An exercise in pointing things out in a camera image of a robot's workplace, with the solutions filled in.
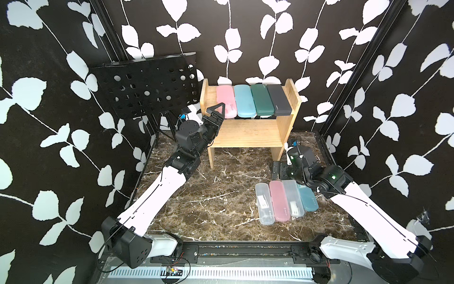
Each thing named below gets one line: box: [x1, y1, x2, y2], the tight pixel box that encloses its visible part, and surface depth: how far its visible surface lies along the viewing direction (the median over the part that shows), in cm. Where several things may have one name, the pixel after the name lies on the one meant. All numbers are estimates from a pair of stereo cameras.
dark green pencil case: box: [250, 84, 275, 116], surface depth 72 cm
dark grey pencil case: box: [266, 84, 293, 116], surface depth 73 cm
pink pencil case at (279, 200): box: [268, 180, 291, 222], surface depth 91 cm
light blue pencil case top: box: [234, 84, 256, 118], surface depth 73 cm
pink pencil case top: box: [216, 85, 238, 119], surface depth 75 cm
